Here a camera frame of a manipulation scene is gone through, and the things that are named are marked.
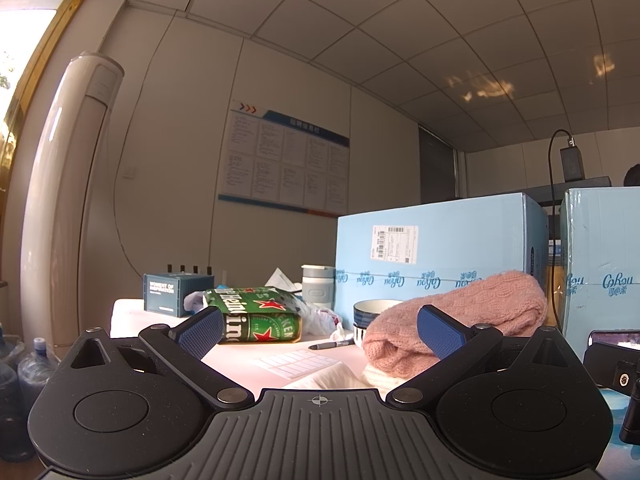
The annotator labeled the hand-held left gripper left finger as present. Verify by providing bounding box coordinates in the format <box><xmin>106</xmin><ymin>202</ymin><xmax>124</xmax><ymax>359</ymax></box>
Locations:
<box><xmin>55</xmin><ymin>305</ymin><xmax>256</xmax><ymax>409</ymax></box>

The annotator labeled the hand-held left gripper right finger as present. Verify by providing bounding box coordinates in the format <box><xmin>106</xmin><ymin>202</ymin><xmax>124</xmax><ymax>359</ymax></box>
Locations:
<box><xmin>385</xmin><ymin>304</ymin><xmax>586</xmax><ymax>409</ymax></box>

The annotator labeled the smartphone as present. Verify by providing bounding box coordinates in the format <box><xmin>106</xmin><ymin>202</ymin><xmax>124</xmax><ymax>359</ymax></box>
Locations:
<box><xmin>588</xmin><ymin>329</ymin><xmax>640</xmax><ymax>350</ymax></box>

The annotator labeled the pink knitted sweater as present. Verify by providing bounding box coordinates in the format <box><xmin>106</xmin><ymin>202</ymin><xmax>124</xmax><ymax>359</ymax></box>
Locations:
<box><xmin>362</xmin><ymin>270</ymin><xmax>549</xmax><ymax>377</ymax></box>

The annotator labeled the small dark blue box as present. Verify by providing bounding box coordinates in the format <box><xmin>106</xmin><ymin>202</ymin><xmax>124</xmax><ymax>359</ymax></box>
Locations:
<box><xmin>143</xmin><ymin>263</ymin><xmax>217</xmax><ymax>318</ymax></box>

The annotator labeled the blue printed table mat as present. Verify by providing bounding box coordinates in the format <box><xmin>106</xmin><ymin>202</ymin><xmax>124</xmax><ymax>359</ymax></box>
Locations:
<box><xmin>597</xmin><ymin>386</ymin><xmax>626</xmax><ymax>480</ymax></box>

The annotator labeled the green beer can pack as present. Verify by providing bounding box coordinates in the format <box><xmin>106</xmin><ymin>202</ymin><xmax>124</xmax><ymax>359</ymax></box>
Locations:
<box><xmin>204</xmin><ymin>286</ymin><xmax>304</xmax><ymax>345</ymax></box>

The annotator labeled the blue striped bowl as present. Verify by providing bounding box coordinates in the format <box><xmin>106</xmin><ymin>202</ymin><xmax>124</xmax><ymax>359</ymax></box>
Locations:
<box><xmin>352</xmin><ymin>299</ymin><xmax>403</xmax><ymax>347</ymax></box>

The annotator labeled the cream knitted garment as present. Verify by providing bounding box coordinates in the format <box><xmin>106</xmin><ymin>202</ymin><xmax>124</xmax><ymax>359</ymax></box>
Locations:
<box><xmin>361</xmin><ymin>362</ymin><xmax>401</xmax><ymax>392</ymax></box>

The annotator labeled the light blue box with label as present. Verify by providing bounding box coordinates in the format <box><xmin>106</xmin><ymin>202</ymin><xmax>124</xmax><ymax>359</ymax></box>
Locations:
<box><xmin>334</xmin><ymin>192</ymin><xmax>551</xmax><ymax>331</ymax></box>

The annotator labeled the white label sheet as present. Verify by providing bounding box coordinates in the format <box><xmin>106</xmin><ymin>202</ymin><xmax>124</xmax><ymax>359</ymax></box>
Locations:
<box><xmin>252</xmin><ymin>350</ymin><xmax>340</xmax><ymax>379</ymax></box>

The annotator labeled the light blue cardboard box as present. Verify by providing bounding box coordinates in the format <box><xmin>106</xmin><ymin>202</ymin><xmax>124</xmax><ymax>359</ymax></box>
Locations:
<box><xmin>557</xmin><ymin>187</ymin><xmax>640</xmax><ymax>356</ymax></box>

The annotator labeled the grey and white cup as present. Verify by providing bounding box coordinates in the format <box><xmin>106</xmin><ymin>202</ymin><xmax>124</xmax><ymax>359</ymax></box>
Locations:
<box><xmin>301</xmin><ymin>264</ymin><xmax>337</xmax><ymax>309</ymax></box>

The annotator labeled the dark window blind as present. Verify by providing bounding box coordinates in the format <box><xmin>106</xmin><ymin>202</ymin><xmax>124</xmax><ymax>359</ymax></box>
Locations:
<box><xmin>418</xmin><ymin>124</ymin><xmax>459</xmax><ymax>206</ymax></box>

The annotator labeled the large water bottle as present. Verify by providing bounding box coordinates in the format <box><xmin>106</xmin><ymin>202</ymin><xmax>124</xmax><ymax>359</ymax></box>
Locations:
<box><xmin>0</xmin><ymin>327</ymin><xmax>36</xmax><ymax>462</ymax></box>
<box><xmin>17</xmin><ymin>337</ymin><xmax>60</xmax><ymax>413</ymax></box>

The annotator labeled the dark grey partition top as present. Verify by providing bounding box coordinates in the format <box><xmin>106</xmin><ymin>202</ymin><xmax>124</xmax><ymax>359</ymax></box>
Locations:
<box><xmin>529</xmin><ymin>176</ymin><xmax>613</xmax><ymax>207</ymax></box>

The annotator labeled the white floor-standing air conditioner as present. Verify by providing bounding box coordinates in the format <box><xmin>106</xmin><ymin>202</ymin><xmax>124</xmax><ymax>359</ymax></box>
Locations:
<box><xmin>19</xmin><ymin>51</ymin><xmax>125</xmax><ymax>348</ymax></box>

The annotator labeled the black charger adapter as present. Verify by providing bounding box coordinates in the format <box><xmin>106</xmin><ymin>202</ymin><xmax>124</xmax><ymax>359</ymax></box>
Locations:
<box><xmin>560</xmin><ymin>145</ymin><xmax>586</xmax><ymax>182</ymax></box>

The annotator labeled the black charging cable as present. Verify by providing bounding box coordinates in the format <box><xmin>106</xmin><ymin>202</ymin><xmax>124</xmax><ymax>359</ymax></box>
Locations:
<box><xmin>547</xmin><ymin>129</ymin><xmax>576</xmax><ymax>332</ymax></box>

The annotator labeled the wall notice board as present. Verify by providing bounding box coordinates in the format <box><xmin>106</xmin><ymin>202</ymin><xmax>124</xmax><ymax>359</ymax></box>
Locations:
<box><xmin>217</xmin><ymin>99</ymin><xmax>351</xmax><ymax>218</ymax></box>

